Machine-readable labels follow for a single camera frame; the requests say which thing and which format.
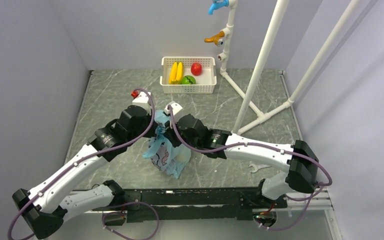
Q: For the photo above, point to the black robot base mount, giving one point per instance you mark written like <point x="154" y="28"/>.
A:
<point x="238" y="203"/>

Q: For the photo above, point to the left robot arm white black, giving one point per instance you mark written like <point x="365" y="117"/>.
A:
<point x="48" y="205"/>

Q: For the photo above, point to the light blue plastic bag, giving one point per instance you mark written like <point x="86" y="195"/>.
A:
<point x="162" y="154"/>

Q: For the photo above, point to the aluminium rail frame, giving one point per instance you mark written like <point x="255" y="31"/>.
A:
<point x="304" y="219"/>

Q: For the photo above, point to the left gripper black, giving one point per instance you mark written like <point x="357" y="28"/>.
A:
<point x="151" y="132"/>

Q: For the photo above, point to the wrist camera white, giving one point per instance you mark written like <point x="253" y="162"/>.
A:
<point x="140" y="99"/>
<point x="175" y="111"/>

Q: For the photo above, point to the red fake apple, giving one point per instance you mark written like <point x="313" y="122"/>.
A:
<point x="196" y="69"/>

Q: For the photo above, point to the white plastic basket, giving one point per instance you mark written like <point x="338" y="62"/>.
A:
<point x="205" y="83"/>

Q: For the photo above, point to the silver wrench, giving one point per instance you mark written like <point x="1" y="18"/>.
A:
<point x="256" y="167"/>

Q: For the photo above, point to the blue faucet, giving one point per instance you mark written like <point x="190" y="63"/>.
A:
<point x="217" y="4"/>

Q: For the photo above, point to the yellow fake banana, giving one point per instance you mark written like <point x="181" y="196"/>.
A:
<point x="176" y="73"/>

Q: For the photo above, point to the orange faucet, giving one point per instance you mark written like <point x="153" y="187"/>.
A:
<point x="217" y="39"/>

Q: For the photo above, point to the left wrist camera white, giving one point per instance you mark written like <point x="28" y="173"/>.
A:
<point x="140" y="99"/>

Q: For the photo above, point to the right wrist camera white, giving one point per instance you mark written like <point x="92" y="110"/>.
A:
<point x="175" y="111"/>

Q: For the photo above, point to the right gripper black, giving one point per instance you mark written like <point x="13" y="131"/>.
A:
<point x="169" y="133"/>

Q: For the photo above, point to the green fake watermelon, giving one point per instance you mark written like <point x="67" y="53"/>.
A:
<point x="188" y="80"/>

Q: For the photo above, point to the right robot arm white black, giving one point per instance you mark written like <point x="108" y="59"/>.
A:
<point x="297" y="162"/>

